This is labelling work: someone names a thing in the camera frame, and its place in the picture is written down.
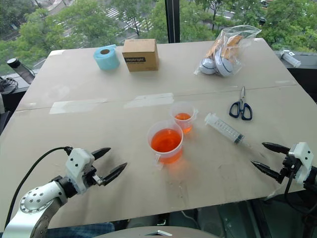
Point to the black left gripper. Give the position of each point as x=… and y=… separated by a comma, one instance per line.
x=92, y=176

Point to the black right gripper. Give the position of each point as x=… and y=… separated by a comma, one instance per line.
x=290, y=166

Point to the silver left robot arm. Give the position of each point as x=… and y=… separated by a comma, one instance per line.
x=34, y=205

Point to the clear plastic syringe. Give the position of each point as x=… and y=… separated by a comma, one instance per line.
x=224, y=129

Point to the large plastic cup orange liquid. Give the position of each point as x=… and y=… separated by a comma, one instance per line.
x=165, y=142

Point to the small plastic cup orange liquid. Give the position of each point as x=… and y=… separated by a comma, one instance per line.
x=183, y=118

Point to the white object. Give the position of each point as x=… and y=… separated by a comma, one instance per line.
x=291, y=59

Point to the dark water bottle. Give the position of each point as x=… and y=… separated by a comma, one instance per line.
x=21, y=70

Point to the light blue tape roll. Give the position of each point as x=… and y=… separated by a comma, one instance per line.
x=106, y=57

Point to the brown cardboard box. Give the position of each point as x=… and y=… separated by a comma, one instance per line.
x=140, y=55

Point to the clear plastic zip bag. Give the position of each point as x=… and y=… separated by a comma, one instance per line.
x=225, y=54

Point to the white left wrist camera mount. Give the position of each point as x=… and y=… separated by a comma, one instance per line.
x=77, y=163

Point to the black window frame post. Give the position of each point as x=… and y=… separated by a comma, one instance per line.
x=173, y=20

